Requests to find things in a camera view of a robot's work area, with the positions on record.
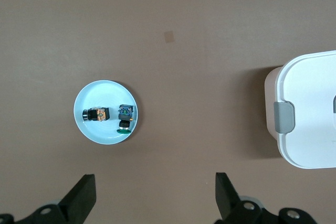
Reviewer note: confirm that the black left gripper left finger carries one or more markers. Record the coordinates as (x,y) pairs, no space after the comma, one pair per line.
(76,203)

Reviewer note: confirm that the brown tape patch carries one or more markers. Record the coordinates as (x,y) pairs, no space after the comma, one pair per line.
(169,37)

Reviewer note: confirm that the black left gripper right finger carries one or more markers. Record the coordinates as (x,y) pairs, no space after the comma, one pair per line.
(231,208)

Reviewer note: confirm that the orange push button switch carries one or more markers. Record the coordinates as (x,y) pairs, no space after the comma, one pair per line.
(98,114)

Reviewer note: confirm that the white lunch box grey latches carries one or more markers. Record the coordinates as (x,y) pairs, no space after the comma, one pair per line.
(312,98)

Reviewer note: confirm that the light blue round plate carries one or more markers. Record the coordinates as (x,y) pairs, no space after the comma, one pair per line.
(105,132)

